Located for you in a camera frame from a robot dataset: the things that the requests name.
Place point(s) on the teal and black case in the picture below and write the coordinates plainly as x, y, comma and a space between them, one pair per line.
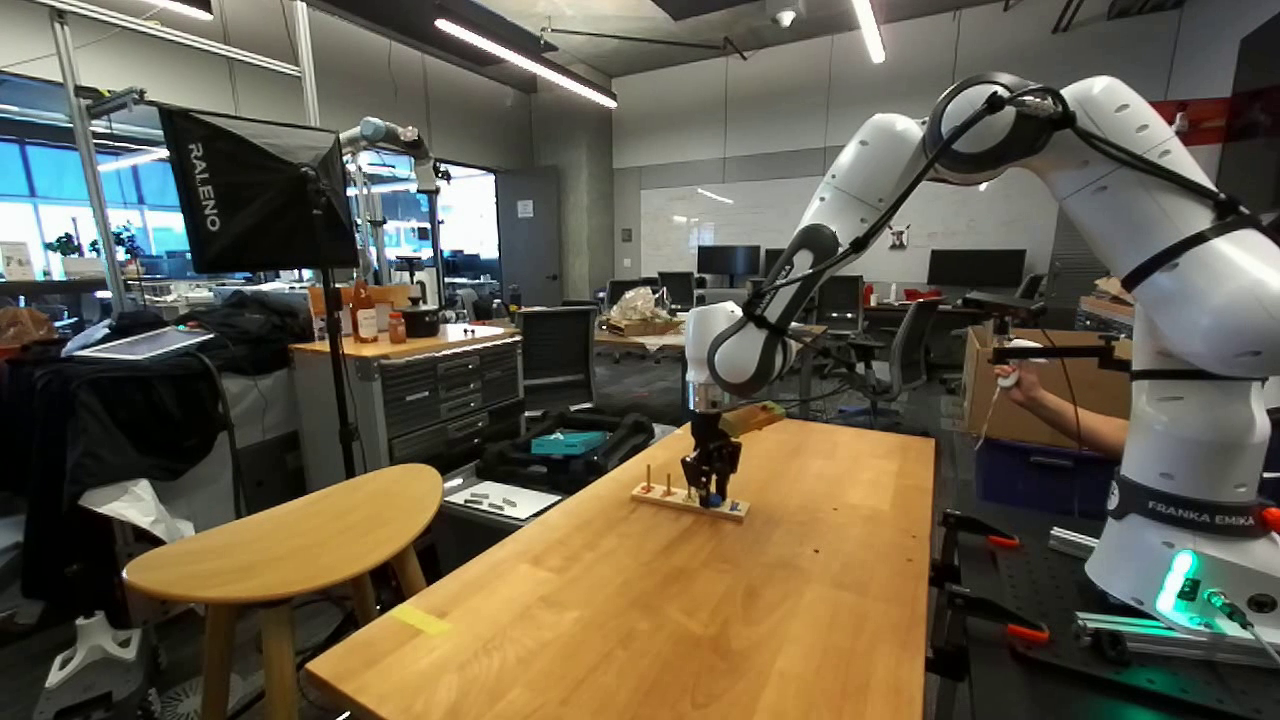
567, 446

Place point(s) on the red labelled bottle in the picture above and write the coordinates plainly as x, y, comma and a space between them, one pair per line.
364, 321

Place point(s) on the crumpled white paper bag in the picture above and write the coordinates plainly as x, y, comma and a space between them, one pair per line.
135, 506

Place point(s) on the aluminium extrusion bar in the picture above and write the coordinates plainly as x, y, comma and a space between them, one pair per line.
1160, 635

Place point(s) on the brown cardboard box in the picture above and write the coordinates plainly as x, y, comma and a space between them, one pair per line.
1053, 360

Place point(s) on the black cloth pile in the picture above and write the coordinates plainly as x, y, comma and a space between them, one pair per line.
127, 412

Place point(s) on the wooden work table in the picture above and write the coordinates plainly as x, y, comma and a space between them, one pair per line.
641, 351

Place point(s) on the dark office chair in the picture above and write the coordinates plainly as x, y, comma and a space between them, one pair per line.
899, 353

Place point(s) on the grey drawer cabinet wooden top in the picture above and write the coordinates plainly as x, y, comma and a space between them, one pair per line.
412, 392

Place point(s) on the black computer monitor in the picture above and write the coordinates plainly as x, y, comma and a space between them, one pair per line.
731, 260
977, 270

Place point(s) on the black light stand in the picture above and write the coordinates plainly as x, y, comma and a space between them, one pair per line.
338, 372

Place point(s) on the yellow tape strip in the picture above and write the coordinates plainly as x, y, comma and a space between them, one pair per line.
421, 621

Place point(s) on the black pot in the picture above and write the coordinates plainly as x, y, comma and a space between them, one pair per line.
421, 321

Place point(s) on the round wooden stool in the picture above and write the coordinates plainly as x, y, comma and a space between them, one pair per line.
284, 540

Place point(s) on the bare person forearm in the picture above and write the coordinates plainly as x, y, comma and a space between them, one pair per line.
1083, 427

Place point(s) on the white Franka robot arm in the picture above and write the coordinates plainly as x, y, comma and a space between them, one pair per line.
1201, 295

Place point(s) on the black photo softbox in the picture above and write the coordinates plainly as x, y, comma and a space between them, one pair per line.
253, 200

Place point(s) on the blue plastic bin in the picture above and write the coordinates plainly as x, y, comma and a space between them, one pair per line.
1046, 477

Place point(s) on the white flat box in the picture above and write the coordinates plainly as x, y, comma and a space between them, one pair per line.
497, 503

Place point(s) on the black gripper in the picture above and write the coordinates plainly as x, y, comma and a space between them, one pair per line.
712, 440

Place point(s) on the white plastic bag heap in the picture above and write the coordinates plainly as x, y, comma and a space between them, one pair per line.
641, 315

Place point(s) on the wooden peg holder board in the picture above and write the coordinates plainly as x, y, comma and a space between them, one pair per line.
664, 499

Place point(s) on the long ceiling light strip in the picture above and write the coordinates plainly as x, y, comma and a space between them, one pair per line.
523, 61

